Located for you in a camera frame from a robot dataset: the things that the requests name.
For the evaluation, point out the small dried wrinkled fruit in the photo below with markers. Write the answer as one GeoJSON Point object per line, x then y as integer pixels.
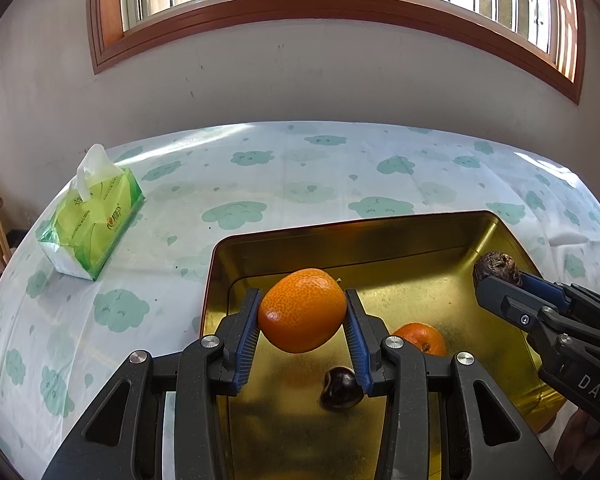
{"type": "Point", "coordinates": [497, 266]}

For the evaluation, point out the person's right hand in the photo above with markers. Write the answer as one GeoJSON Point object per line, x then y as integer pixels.
{"type": "Point", "coordinates": [587, 445]}

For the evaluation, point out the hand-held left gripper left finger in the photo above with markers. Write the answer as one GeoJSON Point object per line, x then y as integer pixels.
{"type": "Point", "coordinates": [247, 336]}

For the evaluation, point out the green tissue pack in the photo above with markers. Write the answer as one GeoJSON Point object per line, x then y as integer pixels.
{"type": "Point", "coordinates": [95, 220]}

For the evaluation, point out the wooden framed window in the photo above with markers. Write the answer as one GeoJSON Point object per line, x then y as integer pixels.
{"type": "Point", "coordinates": [280, 15]}

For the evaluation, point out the dark brown chestnut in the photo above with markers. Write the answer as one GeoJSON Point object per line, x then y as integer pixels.
{"type": "Point", "coordinates": [337, 390]}

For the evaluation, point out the gold and red tin box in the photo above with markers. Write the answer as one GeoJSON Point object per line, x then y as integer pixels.
{"type": "Point", "coordinates": [430, 270]}

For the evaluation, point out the oval orange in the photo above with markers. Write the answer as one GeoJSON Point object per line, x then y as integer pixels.
{"type": "Point", "coordinates": [302, 310]}

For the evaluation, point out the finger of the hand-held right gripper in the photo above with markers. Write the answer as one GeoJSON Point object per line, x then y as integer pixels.
{"type": "Point", "coordinates": [500, 301]}
{"type": "Point", "coordinates": [547, 288]}

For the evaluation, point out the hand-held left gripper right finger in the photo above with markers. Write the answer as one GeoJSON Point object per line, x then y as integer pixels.
{"type": "Point", "coordinates": [355, 341]}

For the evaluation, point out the small round orange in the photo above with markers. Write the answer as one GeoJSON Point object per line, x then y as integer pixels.
{"type": "Point", "coordinates": [422, 340]}

